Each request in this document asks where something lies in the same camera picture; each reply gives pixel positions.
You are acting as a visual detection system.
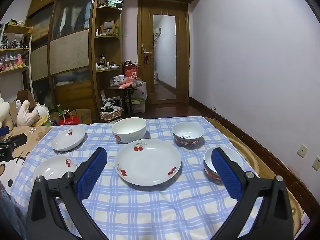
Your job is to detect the wooden door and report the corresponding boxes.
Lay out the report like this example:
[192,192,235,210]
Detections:
[137,0,190,104]

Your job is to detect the pale printed bag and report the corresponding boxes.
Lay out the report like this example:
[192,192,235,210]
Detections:
[135,81,147,100]

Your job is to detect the orange gift bag white symbol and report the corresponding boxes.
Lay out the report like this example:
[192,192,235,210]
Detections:
[124,64,138,79]

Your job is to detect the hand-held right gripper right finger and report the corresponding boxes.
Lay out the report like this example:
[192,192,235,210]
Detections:
[211,147,294,240]

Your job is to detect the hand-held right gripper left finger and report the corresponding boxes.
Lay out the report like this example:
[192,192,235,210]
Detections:
[26,147,108,240]

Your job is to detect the brown flower blanket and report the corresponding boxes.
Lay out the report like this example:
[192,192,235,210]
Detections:
[0,125,60,198]

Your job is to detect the group of small cosmetic bottles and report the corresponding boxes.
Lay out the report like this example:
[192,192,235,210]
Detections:
[96,55,123,71]

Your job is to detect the striped plush toy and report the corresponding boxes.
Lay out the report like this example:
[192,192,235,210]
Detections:
[104,97,123,110]

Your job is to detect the yellow green cushion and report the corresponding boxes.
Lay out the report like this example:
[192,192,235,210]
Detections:
[35,115,52,127]

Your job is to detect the small white cherry plate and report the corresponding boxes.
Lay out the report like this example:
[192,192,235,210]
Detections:
[51,126,86,152]
[33,155,78,182]

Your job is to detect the pink plastic packets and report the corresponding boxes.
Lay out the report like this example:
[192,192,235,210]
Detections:
[117,77,137,89]

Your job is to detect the clear plastic storage box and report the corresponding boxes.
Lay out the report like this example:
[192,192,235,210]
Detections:
[125,97,146,113]

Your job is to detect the cardboard box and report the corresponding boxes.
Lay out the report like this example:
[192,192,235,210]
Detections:
[16,89,37,108]
[72,109,93,125]

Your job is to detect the large white cherry plate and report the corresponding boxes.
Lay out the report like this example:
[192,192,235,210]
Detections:
[114,139,182,187]

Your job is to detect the white tube frame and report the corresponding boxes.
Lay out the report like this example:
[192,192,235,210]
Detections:
[27,27,35,93]

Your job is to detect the blue plaid cloth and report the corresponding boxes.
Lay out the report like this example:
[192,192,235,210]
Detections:
[11,116,265,240]

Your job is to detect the small black side table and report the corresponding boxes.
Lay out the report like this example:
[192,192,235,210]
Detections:
[107,82,143,115]

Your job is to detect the wicker basket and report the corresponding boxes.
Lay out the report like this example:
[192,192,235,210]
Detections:
[100,105,124,121]

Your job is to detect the wooden display shelf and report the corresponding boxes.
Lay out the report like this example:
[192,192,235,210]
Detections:
[0,20,33,73]

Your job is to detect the cream plush bear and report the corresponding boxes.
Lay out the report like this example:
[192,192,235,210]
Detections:
[0,97,13,128]

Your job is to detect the pink white plush toy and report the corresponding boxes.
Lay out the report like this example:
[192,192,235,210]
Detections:
[16,100,50,127]

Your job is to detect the red patterned bowl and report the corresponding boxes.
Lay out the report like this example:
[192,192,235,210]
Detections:
[203,147,243,183]
[172,122,205,147]

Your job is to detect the red paper bag white handles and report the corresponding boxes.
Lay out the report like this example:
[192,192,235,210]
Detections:
[59,110,82,126]

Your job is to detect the grey fleece clothing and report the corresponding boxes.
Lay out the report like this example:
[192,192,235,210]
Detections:
[0,181,27,240]

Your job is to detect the wooden corner shelf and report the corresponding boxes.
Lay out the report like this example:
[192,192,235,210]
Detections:
[94,5,123,123]

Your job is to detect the collection of small figurines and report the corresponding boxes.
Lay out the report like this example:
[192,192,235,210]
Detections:
[0,36,29,70]

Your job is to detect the small wooden vanity mirror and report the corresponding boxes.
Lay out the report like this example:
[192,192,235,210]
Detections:
[101,20,119,35]

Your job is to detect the wooden wardrobe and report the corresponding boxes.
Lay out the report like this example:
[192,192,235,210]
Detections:
[25,0,208,125]

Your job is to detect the large white bowl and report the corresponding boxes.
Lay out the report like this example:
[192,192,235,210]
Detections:
[111,117,147,144]

